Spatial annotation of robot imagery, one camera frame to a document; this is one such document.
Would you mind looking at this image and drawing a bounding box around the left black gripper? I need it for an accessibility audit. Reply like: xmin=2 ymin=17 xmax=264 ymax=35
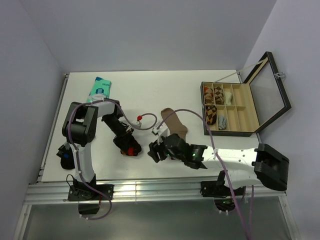
xmin=102 ymin=114 xmax=134 ymax=154

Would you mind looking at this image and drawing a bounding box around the black red yellow argyle sock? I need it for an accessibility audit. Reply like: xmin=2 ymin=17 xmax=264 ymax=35
xmin=113 ymin=134 xmax=142 ymax=157

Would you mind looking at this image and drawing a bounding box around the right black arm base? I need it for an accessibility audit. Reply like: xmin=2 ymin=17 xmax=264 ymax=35
xmin=200 ymin=181 xmax=236 ymax=213

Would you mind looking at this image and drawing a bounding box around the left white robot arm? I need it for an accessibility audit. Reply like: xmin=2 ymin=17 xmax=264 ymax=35
xmin=62 ymin=98 xmax=142 ymax=200

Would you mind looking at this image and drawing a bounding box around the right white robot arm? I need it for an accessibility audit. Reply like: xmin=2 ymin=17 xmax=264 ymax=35
xmin=147 ymin=134 xmax=290 ymax=195

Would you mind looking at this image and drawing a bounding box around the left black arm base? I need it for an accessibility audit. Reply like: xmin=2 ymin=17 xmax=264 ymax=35
xmin=67 ymin=182 xmax=107 ymax=216

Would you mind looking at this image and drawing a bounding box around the brown sock with striped cuff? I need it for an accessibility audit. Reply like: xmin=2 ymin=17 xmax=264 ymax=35
xmin=160 ymin=108 xmax=188 ymax=140

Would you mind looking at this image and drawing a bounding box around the mint green sock pair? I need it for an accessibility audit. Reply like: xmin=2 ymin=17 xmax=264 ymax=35
xmin=86 ymin=77 xmax=112 ymax=103

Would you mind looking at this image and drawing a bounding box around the rolled dark brown argyle sock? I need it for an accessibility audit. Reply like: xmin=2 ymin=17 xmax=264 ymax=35
xmin=205 ymin=105 xmax=217 ymax=126

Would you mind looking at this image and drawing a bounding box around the rolled light blue sock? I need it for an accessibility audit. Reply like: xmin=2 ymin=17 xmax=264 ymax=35
xmin=218 ymin=115 xmax=227 ymax=130

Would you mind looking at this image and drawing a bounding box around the black blue grey sock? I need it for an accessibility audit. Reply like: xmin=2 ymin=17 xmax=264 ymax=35
xmin=56 ymin=142 xmax=75 ymax=170

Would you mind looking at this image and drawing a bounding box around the rolled orange beige argyle sock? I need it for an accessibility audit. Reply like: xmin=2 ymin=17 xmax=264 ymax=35
xmin=203 ymin=86 xmax=214 ymax=105

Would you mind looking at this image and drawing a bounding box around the black compartment box with lid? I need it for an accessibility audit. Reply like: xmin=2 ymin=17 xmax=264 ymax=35
xmin=200 ymin=51 xmax=292 ymax=137

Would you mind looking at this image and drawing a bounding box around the rolled brown beige argyle sock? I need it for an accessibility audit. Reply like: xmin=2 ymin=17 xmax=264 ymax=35
xmin=214 ymin=86 xmax=225 ymax=105

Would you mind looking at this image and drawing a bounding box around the rolled white sock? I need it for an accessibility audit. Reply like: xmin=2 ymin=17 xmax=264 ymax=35
xmin=224 ymin=91 xmax=233 ymax=106

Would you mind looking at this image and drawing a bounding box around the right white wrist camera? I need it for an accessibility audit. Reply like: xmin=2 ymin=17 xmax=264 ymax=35
xmin=152 ymin=125 xmax=169 ymax=145

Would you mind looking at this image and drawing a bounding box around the aluminium table edge rail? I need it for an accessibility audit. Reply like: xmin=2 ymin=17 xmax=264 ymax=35
xmin=23 ymin=176 xmax=287 ymax=206

